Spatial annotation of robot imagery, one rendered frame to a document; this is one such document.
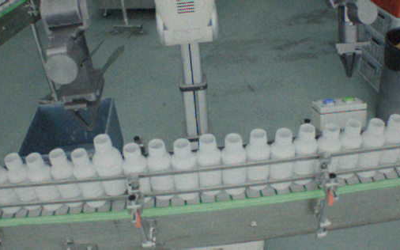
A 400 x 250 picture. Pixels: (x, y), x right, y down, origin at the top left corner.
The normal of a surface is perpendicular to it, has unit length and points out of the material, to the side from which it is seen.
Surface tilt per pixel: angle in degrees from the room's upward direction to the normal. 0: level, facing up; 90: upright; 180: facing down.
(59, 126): 90
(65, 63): 89
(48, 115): 90
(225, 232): 90
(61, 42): 3
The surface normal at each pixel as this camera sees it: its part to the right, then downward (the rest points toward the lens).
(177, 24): 0.07, 0.61
